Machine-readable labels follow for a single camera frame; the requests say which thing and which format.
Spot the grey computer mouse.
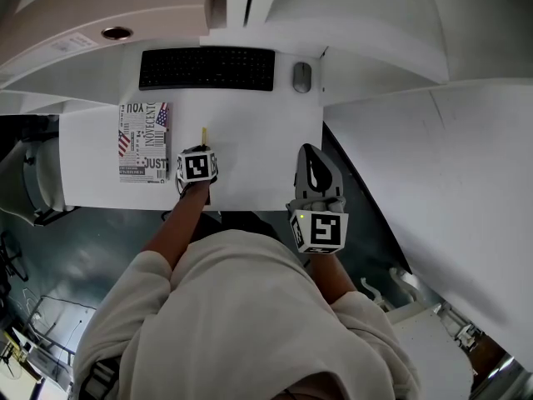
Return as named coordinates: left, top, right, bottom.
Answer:
left=291, top=61, right=312, bottom=94

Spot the white side desk panel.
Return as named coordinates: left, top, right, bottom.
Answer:
left=322, top=77, right=533, bottom=373

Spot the black keyboard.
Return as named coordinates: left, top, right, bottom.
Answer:
left=137, top=47, right=276, bottom=93

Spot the black waist strap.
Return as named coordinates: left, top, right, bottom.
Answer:
left=77, top=355, right=122, bottom=400

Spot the beige desk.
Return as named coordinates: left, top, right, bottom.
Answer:
left=0, top=0, right=217, bottom=68

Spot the person's cream sweatshirt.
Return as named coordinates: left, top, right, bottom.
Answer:
left=71, top=227, right=422, bottom=400

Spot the white table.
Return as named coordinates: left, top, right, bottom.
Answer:
left=0, top=35, right=330, bottom=213

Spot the printed flag pattern notebook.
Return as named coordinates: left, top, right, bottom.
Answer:
left=117, top=101, right=172, bottom=184

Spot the person's right forearm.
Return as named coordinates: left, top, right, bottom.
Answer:
left=306, top=251, right=360, bottom=306

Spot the white low cabinet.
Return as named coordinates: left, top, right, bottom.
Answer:
left=385, top=302, right=476, bottom=400

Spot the round desk cable grommet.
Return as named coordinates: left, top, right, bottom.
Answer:
left=101, top=26, right=135, bottom=41

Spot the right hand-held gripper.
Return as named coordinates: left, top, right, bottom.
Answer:
left=285, top=142, right=350, bottom=256

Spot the white paper label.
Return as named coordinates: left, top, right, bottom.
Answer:
left=50, top=32, right=100, bottom=54

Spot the person's left forearm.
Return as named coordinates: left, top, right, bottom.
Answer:
left=142, top=179, right=212, bottom=271

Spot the grey office chair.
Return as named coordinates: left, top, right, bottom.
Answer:
left=0, top=134, right=81, bottom=228

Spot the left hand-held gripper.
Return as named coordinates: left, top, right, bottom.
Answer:
left=175, top=142, right=220, bottom=196

